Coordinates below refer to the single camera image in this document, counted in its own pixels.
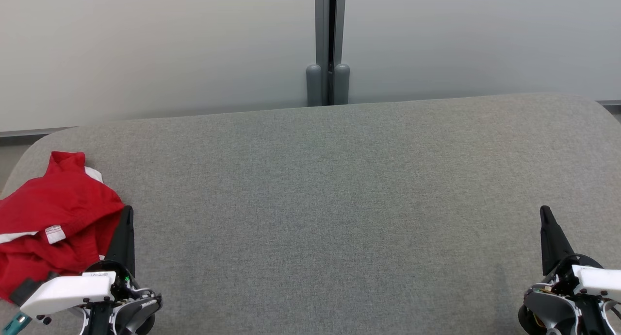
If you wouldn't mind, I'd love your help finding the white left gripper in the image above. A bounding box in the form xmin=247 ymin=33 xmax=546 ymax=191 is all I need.
xmin=19 ymin=205 xmax=136 ymax=318

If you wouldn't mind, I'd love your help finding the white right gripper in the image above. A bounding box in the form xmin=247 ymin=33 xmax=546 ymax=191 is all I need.
xmin=539 ymin=205 xmax=621 ymax=302

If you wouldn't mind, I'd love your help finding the red and white jersey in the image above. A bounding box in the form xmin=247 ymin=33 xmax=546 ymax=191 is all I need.
xmin=0 ymin=172 xmax=126 ymax=302

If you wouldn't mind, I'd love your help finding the black cable with teal plug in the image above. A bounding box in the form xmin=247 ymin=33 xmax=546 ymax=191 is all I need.
xmin=0 ymin=312 xmax=33 ymax=335

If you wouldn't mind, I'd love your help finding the grey partition post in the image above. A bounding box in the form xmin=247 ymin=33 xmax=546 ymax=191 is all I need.
xmin=314 ymin=0 xmax=347 ymax=106

